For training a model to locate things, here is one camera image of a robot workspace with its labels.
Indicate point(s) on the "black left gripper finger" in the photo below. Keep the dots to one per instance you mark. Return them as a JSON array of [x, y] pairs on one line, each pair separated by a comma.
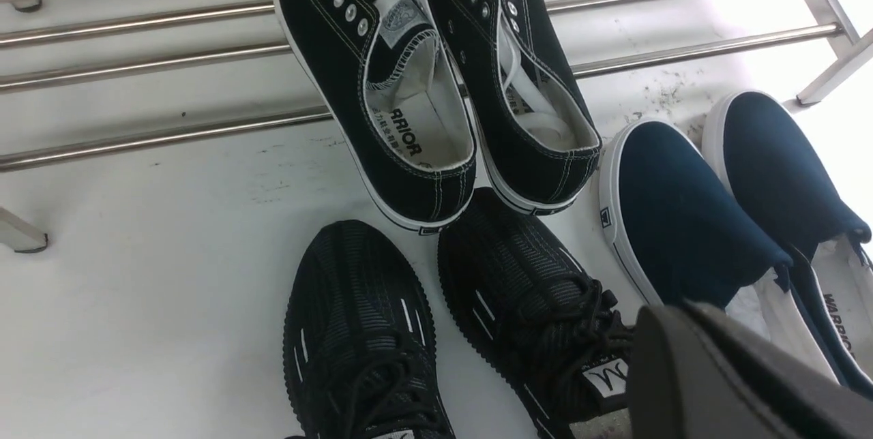
[[696, 373]]

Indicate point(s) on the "navy slip-on shoe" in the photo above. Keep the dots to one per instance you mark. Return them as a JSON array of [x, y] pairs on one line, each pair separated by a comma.
[[767, 163], [680, 237]]

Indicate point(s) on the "stainless steel shoe rack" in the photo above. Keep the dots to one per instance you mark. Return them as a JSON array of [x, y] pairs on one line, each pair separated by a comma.
[[831, 22]]

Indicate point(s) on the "black knit sneaker right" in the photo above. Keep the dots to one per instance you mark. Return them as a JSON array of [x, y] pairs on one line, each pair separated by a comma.
[[526, 305]]

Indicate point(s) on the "black knit sneaker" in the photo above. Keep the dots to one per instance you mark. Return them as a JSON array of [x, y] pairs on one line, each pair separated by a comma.
[[359, 349], [526, 305]]

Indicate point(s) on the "black canvas sneaker right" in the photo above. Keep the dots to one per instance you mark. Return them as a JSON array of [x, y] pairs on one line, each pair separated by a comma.
[[540, 145]]

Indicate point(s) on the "black canvas sneaker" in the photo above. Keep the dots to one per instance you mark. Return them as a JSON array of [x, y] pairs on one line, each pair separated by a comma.
[[540, 145], [384, 73]]

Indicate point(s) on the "black knit sneaker left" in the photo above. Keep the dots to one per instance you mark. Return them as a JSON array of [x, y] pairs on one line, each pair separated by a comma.
[[359, 349]]

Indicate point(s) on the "black canvas sneaker left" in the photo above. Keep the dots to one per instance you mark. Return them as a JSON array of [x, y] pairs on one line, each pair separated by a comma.
[[384, 73]]

